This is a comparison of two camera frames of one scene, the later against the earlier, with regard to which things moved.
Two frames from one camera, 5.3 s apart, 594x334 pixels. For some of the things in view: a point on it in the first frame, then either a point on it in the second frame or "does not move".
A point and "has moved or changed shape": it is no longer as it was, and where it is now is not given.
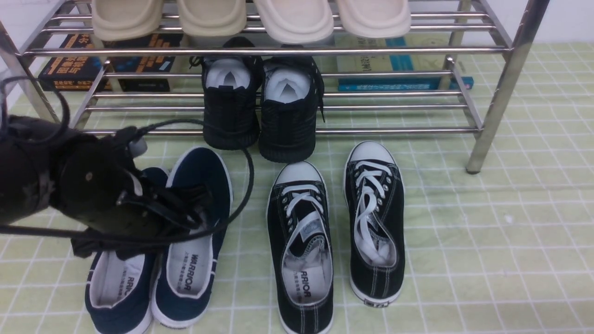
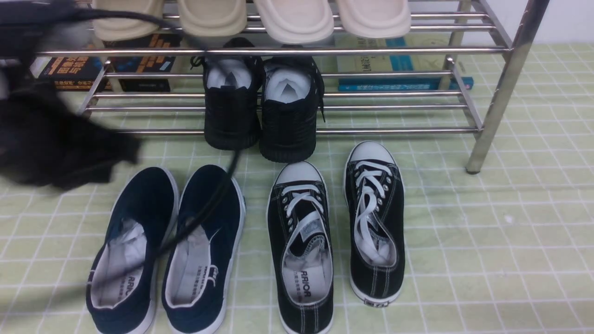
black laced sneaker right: (373, 187) does not move
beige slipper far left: (121, 20) does not move
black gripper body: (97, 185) -> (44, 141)
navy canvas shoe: (186, 275) has moved or changed shape
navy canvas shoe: (119, 295) does not move
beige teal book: (352, 62) does not move
